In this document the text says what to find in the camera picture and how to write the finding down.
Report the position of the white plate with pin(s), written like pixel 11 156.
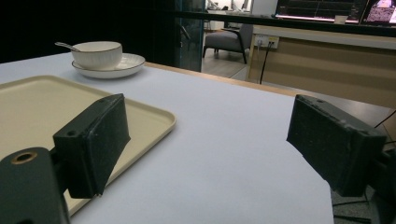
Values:
pixel 124 67

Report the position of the grey armchair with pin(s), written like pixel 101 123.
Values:
pixel 229 40

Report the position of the beige plastic tray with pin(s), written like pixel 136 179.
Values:
pixel 34 109

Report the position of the metal spoon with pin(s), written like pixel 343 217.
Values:
pixel 66 46

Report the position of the white ribbed bowl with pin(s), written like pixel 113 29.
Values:
pixel 98 56

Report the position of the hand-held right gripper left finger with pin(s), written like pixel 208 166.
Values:
pixel 93 146

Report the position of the wooden counter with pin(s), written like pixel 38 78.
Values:
pixel 327 65

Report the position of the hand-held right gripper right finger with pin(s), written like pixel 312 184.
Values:
pixel 333 140

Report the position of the white wall socket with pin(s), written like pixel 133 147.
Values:
pixel 266 40

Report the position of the glass door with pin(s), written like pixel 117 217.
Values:
pixel 190 37

